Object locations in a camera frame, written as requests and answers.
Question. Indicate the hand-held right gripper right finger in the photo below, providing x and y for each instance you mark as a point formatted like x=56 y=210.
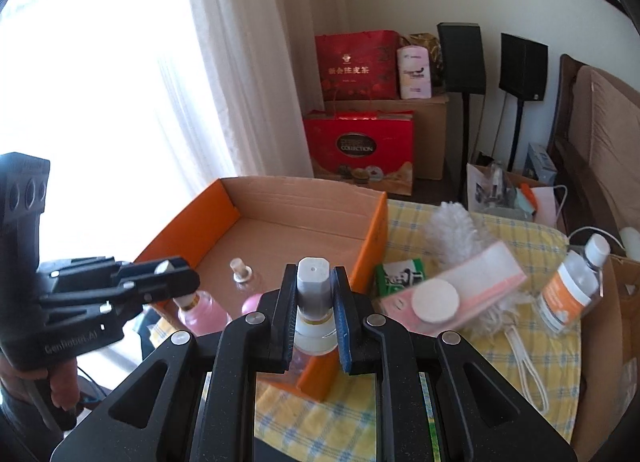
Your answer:
x=341 y=332

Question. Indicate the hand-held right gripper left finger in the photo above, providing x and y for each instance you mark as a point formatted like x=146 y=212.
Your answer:
x=289 y=322

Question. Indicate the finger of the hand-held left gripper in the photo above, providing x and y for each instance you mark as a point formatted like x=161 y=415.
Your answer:
x=170 y=279

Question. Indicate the grey cap clear bottle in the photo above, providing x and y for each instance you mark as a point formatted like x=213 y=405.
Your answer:
x=312 y=287

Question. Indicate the pink liquid bottle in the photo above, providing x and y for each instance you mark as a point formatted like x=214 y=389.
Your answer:
x=205 y=319

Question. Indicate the green toothpaste box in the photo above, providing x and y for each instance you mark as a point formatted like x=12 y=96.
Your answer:
x=395 y=279

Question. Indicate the white round disc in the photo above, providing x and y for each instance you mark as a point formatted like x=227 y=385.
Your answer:
x=434 y=299

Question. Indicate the orange cardboard box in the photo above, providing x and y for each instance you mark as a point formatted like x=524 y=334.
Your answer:
x=280 y=222

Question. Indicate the white duster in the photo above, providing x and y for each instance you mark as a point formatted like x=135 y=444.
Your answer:
x=457 y=232

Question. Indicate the pink white plastic packet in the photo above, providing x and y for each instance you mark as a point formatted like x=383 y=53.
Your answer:
x=495 y=267

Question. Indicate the person's left hand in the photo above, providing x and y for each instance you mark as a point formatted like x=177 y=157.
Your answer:
x=64 y=382

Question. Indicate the pink cap clear bottle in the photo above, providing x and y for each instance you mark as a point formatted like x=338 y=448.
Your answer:
x=255 y=304

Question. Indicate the small clear spray bottle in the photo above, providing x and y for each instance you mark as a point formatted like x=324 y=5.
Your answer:
x=240 y=269

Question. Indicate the yellow checked cloth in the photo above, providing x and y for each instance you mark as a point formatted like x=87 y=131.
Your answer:
x=450 y=372

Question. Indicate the red gift box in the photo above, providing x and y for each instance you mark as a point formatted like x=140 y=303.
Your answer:
x=357 y=142

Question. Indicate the white paper bag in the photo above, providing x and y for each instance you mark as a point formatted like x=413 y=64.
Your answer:
x=487 y=189

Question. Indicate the brown cardboard box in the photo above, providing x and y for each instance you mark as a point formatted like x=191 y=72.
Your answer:
x=430 y=132

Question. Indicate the black speaker stand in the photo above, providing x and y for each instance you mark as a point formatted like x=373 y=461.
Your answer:
x=467 y=142
x=518 y=132

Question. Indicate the orange label clear bottle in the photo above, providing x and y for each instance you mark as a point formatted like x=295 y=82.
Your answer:
x=567 y=297

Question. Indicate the pale pink paper bag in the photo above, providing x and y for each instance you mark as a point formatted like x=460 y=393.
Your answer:
x=545 y=207

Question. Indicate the white sheer curtain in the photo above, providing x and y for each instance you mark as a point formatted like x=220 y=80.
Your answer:
x=250 y=42

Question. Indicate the red gift bag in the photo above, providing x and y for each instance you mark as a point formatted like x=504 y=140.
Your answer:
x=350 y=72

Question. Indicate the blue grey box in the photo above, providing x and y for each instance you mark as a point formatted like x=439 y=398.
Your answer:
x=542 y=162

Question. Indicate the white tissue roll pack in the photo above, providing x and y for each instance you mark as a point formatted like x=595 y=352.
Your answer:
x=415 y=72

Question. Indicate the plain open cardboard box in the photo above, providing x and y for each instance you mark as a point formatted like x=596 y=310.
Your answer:
x=615 y=342

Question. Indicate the black speaker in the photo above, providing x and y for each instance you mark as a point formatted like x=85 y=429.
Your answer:
x=524 y=67
x=462 y=57

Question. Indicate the brown upholstered headboard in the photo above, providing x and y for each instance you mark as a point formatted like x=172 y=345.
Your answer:
x=605 y=142

